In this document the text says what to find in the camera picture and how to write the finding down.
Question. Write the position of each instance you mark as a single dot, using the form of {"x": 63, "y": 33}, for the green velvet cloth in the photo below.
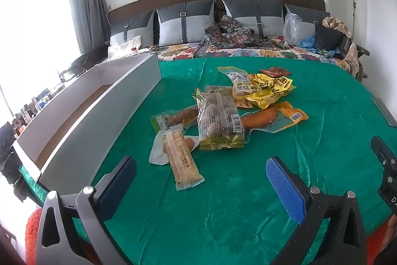
{"x": 217, "y": 215}

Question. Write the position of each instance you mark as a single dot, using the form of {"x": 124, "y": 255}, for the dark armchair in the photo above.
{"x": 361, "y": 52}

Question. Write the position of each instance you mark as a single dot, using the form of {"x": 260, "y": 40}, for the clear yellow-edged labelled packet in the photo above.
{"x": 238, "y": 80}

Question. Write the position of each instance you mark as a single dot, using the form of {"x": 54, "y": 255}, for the bright window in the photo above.
{"x": 37, "y": 19}

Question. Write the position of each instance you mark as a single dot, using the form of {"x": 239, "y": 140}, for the large clear snack packet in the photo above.
{"x": 217, "y": 122}

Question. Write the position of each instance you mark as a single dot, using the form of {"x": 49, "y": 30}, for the orange sausage vacuum pack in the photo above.
{"x": 257, "y": 119}

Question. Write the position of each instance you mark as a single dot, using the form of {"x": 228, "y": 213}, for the white sausage packet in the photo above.
{"x": 156, "y": 153}

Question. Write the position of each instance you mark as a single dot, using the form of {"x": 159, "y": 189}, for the blue cloth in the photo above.
{"x": 307, "y": 43}

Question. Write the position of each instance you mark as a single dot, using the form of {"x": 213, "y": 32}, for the small orange snack packet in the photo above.
{"x": 242, "y": 102}

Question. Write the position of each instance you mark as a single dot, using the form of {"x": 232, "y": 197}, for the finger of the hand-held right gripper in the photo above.
{"x": 384, "y": 154}

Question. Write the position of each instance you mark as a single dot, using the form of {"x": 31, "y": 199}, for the row of small desk items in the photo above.
{"x": 37, "y": 106}

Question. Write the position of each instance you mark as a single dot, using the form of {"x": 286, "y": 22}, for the black chair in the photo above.
{"x": 9, "y": 159}

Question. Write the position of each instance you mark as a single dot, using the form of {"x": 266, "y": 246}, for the person's right hand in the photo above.
{"x": 392, "y": 234}

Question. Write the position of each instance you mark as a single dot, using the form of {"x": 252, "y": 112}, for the green-edged sausage packet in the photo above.
{"x": 180, "y": 117}

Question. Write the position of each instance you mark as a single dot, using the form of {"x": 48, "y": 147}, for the red cloth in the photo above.
{"x": 375, "y": 249}

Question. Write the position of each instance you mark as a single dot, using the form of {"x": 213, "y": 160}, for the dark brown snack packet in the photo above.
{"x": 217, "y": 88}

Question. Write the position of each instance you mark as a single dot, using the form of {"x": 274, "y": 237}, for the beige patterned cloth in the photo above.
{"x": 352, "y": 57}

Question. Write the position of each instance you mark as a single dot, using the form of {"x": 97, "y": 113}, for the clear plastic bag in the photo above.
{"x": 293, "y": 29}

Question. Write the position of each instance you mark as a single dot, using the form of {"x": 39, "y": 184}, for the yellow snack packet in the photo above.
{"x": 273, "y": 86}

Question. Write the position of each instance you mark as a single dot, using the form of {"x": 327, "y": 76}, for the orange fuzzy cloth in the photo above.
{"x": 32, "y": 237}

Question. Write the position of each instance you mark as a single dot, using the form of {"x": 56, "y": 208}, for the floral bedsheet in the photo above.
{"x": 248, "y": 53}

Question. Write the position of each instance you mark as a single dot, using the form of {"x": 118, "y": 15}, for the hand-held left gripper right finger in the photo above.
{"x": 283, "y": 187}

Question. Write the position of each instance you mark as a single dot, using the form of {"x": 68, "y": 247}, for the white cloth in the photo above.
{"x": 124, "y": 49}

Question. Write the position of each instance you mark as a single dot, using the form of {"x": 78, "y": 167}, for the white cardboard box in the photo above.
{"x": 93, "y": 116}

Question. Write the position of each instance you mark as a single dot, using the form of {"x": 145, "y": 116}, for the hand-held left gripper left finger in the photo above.
{"x": 119, "y": 187}

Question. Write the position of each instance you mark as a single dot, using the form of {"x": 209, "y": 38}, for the long beige biscuit packet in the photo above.
{"x": 181, "y": 159}

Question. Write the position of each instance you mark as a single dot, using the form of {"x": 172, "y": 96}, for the black bag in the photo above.
{"x": 328, "y": 36}

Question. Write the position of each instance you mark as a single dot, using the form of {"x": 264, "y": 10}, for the small red snack packet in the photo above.
{"x": 277, "y": 72}

